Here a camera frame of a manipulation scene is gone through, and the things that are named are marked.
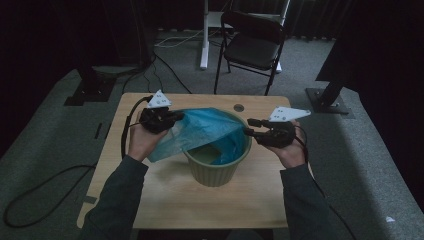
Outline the dark curtain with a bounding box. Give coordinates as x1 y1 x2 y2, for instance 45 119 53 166
146 0 354 42

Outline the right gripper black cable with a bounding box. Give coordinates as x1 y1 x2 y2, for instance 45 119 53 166
293 124 358 240

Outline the black stand with square base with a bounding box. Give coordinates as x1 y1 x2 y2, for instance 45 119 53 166
63 59 118 107

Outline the black slanted stand with base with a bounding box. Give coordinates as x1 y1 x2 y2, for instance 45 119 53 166
305 79 356 120

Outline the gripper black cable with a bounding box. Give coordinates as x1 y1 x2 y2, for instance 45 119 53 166
2 95 154 229
293 124 358 240

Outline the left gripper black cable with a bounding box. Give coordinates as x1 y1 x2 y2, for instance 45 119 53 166
2 95 154 229

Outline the black floor cable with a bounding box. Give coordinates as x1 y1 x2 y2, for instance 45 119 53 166
153 53 193 95
121 56 165 94

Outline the blue plastic bag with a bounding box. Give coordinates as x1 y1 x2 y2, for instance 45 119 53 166
147 107 250 166

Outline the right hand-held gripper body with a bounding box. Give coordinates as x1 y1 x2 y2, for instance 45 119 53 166
259 106 312 149

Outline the person's right hand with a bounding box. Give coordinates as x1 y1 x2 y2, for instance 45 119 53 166
266 121 307 169

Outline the white floor cable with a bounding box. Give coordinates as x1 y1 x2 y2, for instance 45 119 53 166
153 29 221 48

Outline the dark cloth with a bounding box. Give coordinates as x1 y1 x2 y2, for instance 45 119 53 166
315 0 424 208

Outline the person's left hand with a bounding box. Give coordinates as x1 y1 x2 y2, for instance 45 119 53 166
128 113 168 163

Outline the green ribbed bin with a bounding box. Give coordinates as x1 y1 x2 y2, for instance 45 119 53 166
183 109 253 188

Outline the black folding chair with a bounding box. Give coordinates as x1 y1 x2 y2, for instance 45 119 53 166
213 10 288 97

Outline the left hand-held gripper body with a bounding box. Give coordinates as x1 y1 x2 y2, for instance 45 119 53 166
139 89 174 135

